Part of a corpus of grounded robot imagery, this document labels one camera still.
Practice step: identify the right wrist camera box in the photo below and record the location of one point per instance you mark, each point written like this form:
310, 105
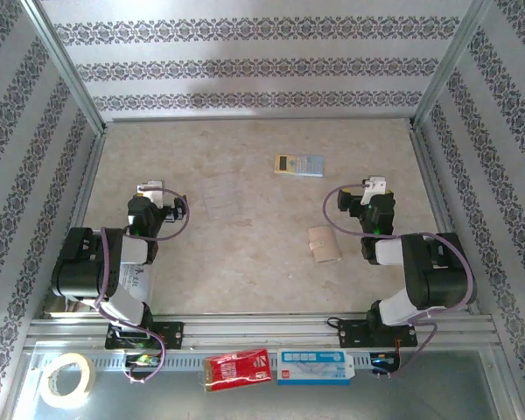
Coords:
375, 186

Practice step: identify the blue white box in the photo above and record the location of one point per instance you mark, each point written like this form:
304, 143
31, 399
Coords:
310, 367

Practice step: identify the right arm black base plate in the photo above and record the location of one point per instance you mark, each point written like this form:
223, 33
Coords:
354, 334

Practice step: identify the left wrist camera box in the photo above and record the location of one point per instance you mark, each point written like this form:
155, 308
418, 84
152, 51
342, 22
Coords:
151, 192

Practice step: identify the small circuit board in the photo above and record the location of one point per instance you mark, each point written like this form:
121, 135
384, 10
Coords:
142, 360
382, 361

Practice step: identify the red cardboard box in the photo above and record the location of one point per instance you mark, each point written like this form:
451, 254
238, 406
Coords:
236, 369

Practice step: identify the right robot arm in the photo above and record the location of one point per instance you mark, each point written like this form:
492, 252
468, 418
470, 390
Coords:
433, 271

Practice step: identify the beige card holder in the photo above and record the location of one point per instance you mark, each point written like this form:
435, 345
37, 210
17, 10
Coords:
326, 245

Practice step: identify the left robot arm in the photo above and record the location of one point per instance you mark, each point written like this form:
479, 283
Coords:
79, 267

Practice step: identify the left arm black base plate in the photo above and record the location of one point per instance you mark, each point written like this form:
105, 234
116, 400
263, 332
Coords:
172, 334

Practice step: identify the slotted metal strip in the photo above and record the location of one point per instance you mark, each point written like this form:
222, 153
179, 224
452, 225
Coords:
184, 362

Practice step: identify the aluminium frame post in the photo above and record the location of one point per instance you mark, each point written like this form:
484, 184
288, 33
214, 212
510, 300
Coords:
449, 65
65, 65

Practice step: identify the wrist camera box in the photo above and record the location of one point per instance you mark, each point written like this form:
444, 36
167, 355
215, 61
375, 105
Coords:
151, 192
375, 186

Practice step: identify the right small circuit board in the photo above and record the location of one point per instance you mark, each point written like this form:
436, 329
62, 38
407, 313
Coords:
382, 361

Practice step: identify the masking tape roll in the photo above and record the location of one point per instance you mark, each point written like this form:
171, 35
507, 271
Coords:
88, 376

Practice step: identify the aluminium back rail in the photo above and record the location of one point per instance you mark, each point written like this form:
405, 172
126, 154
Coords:
258, 118

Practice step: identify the glossy printed magazine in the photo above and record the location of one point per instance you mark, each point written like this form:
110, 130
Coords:
65, 304

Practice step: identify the aluminium mounting rail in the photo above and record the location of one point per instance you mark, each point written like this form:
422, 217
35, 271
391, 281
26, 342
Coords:
254, 328

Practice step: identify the left small circuit board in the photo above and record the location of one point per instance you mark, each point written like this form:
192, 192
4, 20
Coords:
142, 360

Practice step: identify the yellow grey calculator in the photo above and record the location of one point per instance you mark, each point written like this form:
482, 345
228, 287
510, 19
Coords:
299, 165

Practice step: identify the aluminium side rail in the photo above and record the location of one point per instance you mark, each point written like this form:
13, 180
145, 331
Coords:
429, 175
89, 175

